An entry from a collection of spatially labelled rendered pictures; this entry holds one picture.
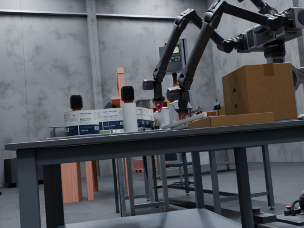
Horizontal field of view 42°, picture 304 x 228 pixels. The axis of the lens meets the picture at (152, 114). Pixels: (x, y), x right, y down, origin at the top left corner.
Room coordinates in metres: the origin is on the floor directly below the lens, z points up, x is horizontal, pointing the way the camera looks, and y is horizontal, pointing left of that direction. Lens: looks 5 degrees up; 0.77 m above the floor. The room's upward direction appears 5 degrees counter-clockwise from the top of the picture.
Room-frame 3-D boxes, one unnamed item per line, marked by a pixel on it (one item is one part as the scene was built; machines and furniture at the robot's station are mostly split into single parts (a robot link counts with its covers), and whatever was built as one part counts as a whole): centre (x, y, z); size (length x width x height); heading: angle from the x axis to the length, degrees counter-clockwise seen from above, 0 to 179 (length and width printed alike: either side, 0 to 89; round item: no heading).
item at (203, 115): (2.33, -0.14, 0.91); 1.07 x 0.01 x 0.02; 11
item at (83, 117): (2.34, 0.42, 0.95); 0.20 x 0.20 x 0.14
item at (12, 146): (2.46, 0.05, 0.82); 2.10 x 1.31 x 0.02; 11
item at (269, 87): (1.99, -0.53, 0.99); 0.30 x 0.24 x 0.27; 11
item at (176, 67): (2.74, -0.18, 1.38); 0.17 x 0.10 x 0.19; 66
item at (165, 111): (2.73, -0.09, 0.98); 0.05 x 0.05 x 0.20
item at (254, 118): (1.64, -0.31, 0.85); 0.30 x 0.26 x 0.04; 11
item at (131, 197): (4.00, 0.15, 0.47); 1.17 x 0.36 x 0.95; 11
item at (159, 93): (2.64, -0.05, 1.13); 0.10 x 0.07 x 0.07; 12
